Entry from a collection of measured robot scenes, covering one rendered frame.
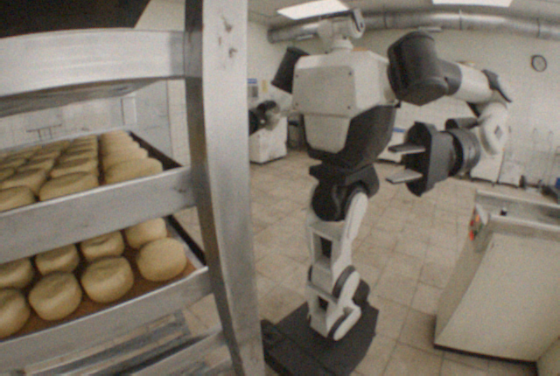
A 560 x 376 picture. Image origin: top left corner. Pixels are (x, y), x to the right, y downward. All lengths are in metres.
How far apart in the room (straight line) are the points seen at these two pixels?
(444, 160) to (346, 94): 0.26
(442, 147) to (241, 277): 0.35
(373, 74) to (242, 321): 0.52
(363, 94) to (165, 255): 0.48
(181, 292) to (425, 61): 0.57
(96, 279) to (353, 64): 0.57
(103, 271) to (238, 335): 0.14
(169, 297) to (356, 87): 0.50
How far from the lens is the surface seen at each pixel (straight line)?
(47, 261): 0.30
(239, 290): 0.20
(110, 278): 0.24
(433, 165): 0.41
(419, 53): 0.58
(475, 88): 0.69
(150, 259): 0.24
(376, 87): 0.56
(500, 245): 1.16
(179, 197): 0.17
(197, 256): 0.26
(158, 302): 0.21
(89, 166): 0.25
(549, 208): 1.54
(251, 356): 0.29
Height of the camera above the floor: 1.29
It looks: 17 degrees down
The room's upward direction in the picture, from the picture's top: straight up
